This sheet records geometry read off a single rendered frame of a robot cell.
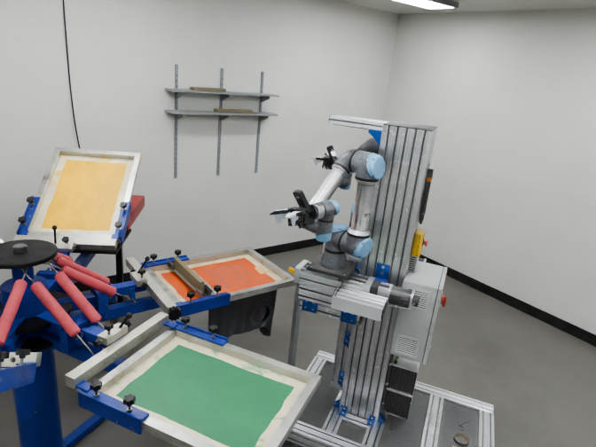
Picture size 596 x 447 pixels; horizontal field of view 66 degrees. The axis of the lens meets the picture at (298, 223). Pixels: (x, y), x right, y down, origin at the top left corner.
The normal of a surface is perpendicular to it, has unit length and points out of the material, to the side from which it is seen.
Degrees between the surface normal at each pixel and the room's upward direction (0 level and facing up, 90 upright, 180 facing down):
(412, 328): 90
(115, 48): 90
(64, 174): 32
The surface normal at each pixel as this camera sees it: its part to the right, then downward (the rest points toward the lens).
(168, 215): 0.59, 0.32
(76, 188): 0.15, -0.62
